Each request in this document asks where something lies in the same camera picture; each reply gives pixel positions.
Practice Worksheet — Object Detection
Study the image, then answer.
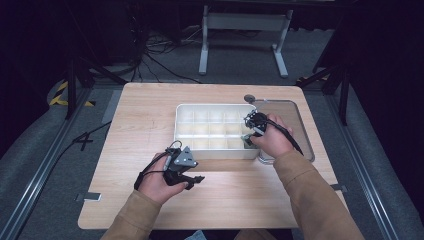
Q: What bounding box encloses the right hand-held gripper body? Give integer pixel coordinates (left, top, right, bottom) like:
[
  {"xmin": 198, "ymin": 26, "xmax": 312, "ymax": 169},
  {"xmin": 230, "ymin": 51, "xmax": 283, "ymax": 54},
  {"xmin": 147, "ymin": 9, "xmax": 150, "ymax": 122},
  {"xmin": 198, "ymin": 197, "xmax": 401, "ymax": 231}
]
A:
[{"xmin": 243, "ymin": 111, "xmax": 270, "ymax": 138}]

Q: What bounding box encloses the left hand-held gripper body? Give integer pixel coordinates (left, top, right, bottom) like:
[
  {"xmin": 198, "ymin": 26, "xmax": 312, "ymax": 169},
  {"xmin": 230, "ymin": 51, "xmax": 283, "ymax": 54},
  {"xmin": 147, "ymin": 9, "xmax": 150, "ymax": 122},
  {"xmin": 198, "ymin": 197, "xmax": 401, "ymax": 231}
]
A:
[{"xmin": 162, "ymin": 141, "xmax": 200, "ymax": 184}]

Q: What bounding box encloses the white compartment storage box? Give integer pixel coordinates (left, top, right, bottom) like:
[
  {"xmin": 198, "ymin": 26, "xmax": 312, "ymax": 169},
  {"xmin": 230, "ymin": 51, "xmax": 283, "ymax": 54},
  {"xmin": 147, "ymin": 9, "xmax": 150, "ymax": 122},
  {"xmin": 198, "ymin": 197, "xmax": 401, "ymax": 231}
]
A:
[{"xmin": 173, "ymin": 103, "xmax": 264, "ymax": 161}]

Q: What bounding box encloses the person's right hand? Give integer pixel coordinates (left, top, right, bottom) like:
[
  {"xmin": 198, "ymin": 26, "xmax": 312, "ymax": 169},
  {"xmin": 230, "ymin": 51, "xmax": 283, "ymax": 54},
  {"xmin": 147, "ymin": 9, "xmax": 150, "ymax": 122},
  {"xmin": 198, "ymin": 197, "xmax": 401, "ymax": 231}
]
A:
[{"xmin": 249, "ymin": 113, "xmax": 294, "ymax": 160}]

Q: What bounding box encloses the person's left hand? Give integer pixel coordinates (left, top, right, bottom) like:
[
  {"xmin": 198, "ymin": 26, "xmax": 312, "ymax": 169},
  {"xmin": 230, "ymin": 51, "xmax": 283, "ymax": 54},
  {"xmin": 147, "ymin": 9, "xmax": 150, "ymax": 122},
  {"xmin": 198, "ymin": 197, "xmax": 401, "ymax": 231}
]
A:
[{"xmin": 137, "ymin": 152, "xmax": 190, "ymax": 206}]

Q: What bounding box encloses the clear plastic box lid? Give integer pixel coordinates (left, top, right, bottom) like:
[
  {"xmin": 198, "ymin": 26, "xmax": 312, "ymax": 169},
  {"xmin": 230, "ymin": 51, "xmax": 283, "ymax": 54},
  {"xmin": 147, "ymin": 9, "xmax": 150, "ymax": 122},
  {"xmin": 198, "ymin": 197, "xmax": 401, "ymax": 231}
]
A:
[{"xmin": 252, "ymin": 98, "xmax": 316, "ymax": 166}]

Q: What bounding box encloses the black tripod stand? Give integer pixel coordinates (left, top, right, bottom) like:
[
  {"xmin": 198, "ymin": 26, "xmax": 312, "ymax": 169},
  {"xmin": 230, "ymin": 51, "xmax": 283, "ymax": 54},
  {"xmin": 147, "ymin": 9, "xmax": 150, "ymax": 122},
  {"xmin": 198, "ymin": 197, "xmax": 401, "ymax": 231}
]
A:
[
  {"xmin": 64, "ymin": 55, "xmax": 128, "ymax": 120},
  {"xmin": 295, "ymin": 62, "xmax": 352, "ymax": 126}
]

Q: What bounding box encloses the grey tape piece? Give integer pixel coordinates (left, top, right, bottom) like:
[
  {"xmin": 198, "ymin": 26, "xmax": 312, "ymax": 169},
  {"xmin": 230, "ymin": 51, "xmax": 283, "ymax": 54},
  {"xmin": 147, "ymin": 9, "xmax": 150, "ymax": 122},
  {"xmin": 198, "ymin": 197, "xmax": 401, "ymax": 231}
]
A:
[{"xmin": 74, "ymin": 192, "xmax": 103, "ymax": 203}]

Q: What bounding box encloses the white metal stand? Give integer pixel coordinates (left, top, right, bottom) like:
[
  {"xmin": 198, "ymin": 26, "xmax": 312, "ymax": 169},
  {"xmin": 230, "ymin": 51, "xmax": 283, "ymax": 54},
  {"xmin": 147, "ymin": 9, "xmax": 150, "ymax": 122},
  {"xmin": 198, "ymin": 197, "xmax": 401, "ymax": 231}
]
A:
[{"xmin": 198, "ymin": 4, "xmax": 294, "ymax": 79}]

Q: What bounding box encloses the yellow and black floor tape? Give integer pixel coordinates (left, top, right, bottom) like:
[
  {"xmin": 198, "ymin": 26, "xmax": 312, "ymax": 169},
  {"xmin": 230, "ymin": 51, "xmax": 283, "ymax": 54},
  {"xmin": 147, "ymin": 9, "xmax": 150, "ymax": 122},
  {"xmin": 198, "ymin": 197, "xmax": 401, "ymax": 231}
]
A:
[{"xmin": 49, "ymin": 81, "xmax": 97, "ymax": 108}]

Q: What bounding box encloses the right hand-held gripper cable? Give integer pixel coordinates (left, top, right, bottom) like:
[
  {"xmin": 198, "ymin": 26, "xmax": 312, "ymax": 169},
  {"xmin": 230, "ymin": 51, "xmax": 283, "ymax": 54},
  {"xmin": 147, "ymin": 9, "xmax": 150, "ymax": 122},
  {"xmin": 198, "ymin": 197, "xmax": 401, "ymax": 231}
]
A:
[{"xmin": 265, "ymin": 119, "xmax": 305, "ymax": 157}]

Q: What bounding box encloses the hand-held gripper cable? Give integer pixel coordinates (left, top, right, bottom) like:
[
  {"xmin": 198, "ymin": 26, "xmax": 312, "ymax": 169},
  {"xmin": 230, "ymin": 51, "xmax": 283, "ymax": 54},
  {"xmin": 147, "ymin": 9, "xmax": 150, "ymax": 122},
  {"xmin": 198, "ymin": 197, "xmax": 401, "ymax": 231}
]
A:
[
  {"xmin": 265, "ymin": 119, "xmax": 305, "ymax": 157},
  {"xmin": 133, "ymin": 139, "xmax": 184, "ymax": 192}
]

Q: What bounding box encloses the left hand-held gripper cable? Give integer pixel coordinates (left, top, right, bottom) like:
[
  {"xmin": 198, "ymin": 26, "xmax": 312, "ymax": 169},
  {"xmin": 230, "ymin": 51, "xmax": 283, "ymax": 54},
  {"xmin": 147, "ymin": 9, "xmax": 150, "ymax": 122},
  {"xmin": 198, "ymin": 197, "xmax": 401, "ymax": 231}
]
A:
[{"xmin": 133, "ymin": 139, "xmax": 184, "ymax": 192}]

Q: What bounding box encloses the black floor cable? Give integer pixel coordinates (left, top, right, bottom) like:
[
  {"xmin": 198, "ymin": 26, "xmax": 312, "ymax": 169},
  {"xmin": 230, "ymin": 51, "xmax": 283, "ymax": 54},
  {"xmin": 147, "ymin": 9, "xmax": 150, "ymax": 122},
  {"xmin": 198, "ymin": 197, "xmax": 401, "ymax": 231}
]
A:
[{"xmin": 49, "ymin": 121, "xmax": 113, "ymax": 174}]

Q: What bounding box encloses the aluminium floor rail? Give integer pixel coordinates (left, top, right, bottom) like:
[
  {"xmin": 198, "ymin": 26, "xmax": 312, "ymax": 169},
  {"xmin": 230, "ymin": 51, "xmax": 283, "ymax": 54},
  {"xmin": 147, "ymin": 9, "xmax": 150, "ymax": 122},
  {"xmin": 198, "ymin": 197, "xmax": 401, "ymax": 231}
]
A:
[
  {"xmin": 324, "ymin": 94, "xmax": 398, "ymax": 240},
  {"xmin": 0, "ymin": 87, "xmax": 94, "ymax": 240}
]

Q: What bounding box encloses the bundle of black floor cables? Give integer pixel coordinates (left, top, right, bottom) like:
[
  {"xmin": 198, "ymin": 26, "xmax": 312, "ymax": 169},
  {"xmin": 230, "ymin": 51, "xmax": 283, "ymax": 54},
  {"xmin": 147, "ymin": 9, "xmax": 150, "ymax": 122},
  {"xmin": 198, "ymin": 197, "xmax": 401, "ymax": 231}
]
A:
[{"xmin": 130, "ymin": 28, "xmax": 203, "ymax": 85}]

